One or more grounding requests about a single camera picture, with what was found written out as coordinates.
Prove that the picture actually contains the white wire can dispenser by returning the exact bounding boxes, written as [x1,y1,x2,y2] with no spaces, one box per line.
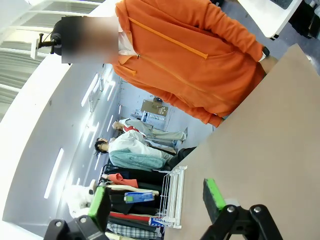
[157,164,188,230]

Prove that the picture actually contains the dark-haired mannequin white shirt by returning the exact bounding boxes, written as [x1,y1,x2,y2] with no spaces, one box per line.
[94,129,174,161]

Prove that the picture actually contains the white storage shelf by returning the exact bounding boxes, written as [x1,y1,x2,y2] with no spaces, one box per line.
[141,111,166,131]

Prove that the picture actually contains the person's left hand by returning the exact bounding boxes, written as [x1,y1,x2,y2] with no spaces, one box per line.
[259,56,279,76]

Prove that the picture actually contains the teal fleece garment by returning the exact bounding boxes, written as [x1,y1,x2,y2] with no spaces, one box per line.
[109,149,167,172]

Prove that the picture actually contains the mannequin in grey outfit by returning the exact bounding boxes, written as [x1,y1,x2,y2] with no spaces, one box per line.
[112,117,189,145]

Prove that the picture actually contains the white table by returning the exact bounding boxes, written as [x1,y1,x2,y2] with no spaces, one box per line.
[237,0,304,41]

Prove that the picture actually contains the orange garment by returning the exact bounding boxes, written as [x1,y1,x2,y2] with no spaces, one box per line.
[107,172,139,189]

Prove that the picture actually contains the cardboard box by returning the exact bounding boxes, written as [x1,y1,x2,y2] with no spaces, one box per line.
[140,99,169,117]

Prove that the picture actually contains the person in orange hoodie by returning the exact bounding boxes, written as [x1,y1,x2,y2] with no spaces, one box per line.
[61,0,278,128]

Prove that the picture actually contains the black camera on mount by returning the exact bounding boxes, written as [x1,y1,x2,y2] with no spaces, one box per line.
[31,32,62,60]

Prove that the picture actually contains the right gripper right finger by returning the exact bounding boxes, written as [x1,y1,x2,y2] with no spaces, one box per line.
[202,177,285,240]

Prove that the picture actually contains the clothes rack with garments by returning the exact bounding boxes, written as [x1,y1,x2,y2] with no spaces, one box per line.
[99,162,166,238]

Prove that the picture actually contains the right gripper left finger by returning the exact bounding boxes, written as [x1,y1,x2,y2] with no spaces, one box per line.
[43,185,113,240]

